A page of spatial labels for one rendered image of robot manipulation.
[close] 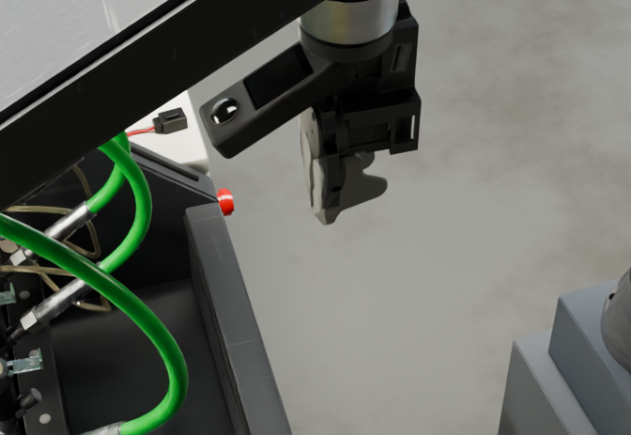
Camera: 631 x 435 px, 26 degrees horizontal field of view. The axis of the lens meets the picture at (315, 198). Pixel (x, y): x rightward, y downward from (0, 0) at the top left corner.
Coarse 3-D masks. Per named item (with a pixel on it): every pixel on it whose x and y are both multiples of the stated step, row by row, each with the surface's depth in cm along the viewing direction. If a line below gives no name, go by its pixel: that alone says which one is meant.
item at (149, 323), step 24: (0, 216) 90; (24, 240) 90; (48, 240) 91; (72, 264) 91; (96, 288) 93; (120, 288) 93; (144, 312) 94; (168, 336) 96; (168, 360) 97; (168, 408) 101; (144, 432) 104
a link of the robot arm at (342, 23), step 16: (336, 0) 102; (368, 0) 95; (384, 0) 96; (304, 16) 97; (320, 16) 96; (336, 16) 96; (352, 16) 95; (368, 16) 96; (384, 16) 97; (320, 32) 97; (336, 32) 97; (352, 32) 96; (368, 32) 97; (384, 32) 98
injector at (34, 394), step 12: (0, 360) 118; (0, 384) 117; (0, 396) 118; (12, 396) 119; (24, 396) 120; (36, 396) 120; (0, 408) 119; (12, 408) 120; (24, 408) 121; (0, 420) 120; (12, 420) 121; (0, 432) 122; (12, 432) 122
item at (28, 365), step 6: (18, 360) 118; (24, 360) 118; (30, 360) 118; (36, 360) 118; (18, 366) 117; (24, 366) 117; (30, 366) 117; (36, 366) 118; (12, 372) 117; (18, 372) 117; (24, 372) 117
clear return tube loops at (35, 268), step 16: (80, 176) 140; (16, 208) 132; (32, 208) 132; (48, 208) 133; (64, 240) 143; (96, 240) 138; (96, 256) 140; (48, 272) 128; (64, 272) 128; (80, 304) 136
